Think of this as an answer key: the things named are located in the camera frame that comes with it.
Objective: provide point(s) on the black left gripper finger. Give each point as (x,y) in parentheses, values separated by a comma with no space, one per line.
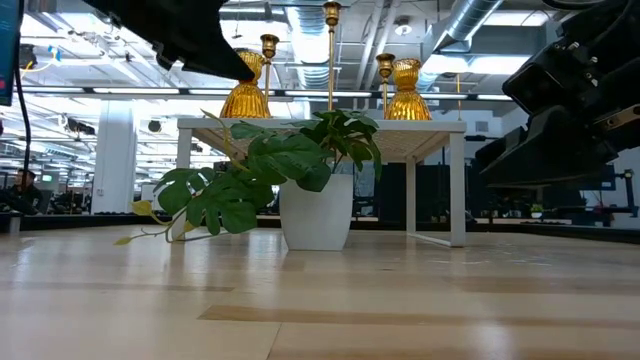
(222,60)

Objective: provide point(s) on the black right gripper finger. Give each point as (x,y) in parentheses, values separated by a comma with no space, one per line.
(550,152)

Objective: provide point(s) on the amber glass candle holder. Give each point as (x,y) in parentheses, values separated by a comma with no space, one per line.
(245,102)
(407,105)

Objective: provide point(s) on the medium brass candlestick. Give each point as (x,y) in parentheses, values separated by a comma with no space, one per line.
(269,46)

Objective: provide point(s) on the tall brass candlestick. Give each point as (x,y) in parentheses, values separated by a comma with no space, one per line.
(331,12)

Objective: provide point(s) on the short brass candlestick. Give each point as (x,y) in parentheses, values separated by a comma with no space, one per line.
(385,65)

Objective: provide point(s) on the black equipment stand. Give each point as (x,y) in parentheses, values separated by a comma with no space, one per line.
(607,200)

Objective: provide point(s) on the dark office partition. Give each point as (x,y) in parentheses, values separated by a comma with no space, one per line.
(435,195)

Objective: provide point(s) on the white perforated metal shelf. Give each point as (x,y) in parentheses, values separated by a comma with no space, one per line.
(425,126)

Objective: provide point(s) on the white building column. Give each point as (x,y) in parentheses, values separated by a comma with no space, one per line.
(114,160)

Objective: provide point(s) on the blue-screen computer monitor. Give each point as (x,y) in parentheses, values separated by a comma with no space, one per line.
(9,50)

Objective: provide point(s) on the artificial green plant white pot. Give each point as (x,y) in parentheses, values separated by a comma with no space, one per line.
(315,215)

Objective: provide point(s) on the person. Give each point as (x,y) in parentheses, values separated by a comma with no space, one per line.
(25,192)

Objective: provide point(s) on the silver ventilation duct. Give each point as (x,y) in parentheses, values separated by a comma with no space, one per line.
(470,17)
(312,75)

